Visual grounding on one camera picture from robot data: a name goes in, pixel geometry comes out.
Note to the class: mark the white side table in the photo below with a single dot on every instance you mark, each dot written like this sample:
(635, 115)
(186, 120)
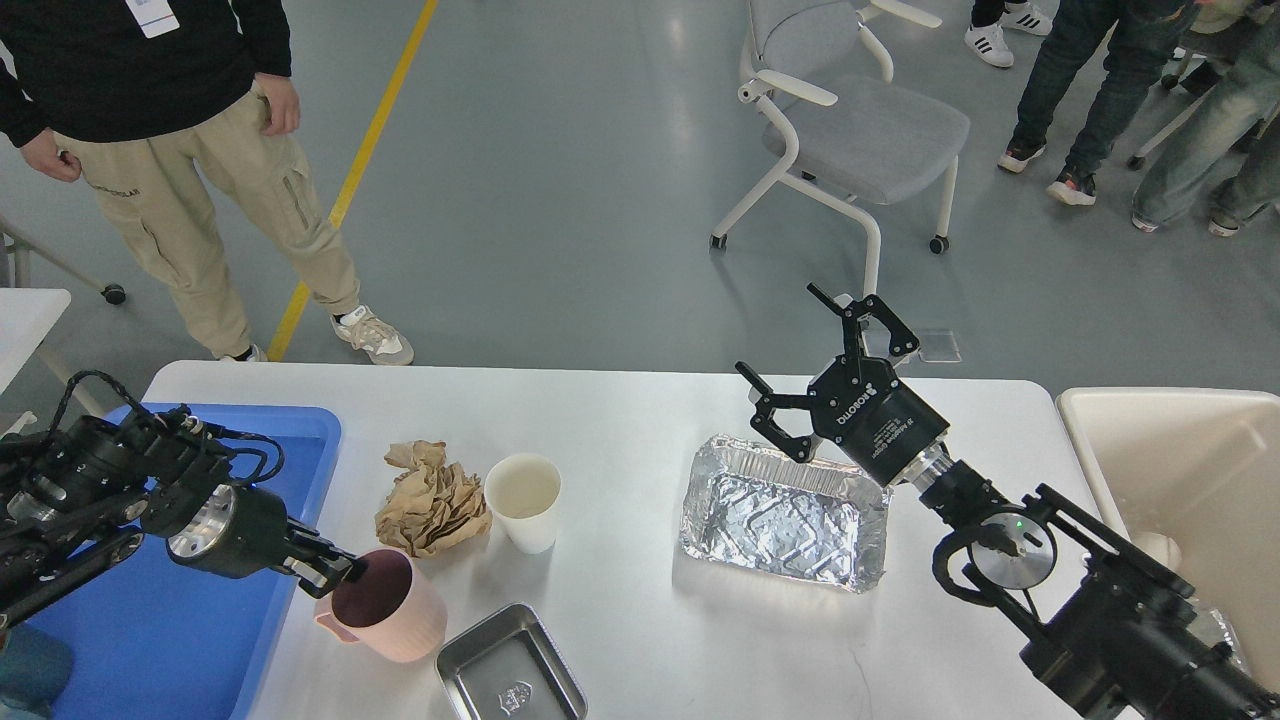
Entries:
(28, 315)

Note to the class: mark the pink ribbed mug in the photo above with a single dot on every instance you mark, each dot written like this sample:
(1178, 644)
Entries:
(392, 608)

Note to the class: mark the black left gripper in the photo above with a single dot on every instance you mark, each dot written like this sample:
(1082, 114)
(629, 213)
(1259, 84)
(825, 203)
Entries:
(244, 529)

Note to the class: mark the person in khaki trousers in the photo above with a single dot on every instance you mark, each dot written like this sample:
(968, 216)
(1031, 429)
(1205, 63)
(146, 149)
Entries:
(151, 104)

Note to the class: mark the beige plastic bin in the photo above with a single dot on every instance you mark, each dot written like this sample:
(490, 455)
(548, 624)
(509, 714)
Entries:
(1191, 475)

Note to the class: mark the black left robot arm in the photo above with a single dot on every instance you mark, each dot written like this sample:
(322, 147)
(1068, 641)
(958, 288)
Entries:
(78, 501)

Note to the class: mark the stainless steel rectangular tray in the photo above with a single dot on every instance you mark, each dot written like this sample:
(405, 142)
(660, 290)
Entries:
(508, 667)

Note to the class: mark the crumpled brown paper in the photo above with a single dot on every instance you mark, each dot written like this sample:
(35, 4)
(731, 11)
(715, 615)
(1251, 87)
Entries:
(434, 504)

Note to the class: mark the person in light jeans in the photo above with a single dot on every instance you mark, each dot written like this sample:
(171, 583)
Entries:
(1247, 93)

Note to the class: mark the grey white office chair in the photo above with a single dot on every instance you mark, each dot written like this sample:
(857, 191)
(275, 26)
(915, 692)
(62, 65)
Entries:
(842, 131)

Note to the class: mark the aluminium foil tray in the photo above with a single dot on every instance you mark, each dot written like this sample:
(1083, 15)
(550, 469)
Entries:
(751, 507)

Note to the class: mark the blue plastic tray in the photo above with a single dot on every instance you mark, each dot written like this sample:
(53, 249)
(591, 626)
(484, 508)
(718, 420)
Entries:
(151, 640)

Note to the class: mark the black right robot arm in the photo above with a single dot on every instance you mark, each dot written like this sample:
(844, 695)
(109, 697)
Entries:
(1107, 626)

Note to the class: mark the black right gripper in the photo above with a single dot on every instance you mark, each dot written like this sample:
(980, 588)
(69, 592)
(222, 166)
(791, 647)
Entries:
(880, 420)

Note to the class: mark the white paper cup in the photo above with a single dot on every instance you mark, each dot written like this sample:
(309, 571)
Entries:
(523, 491)

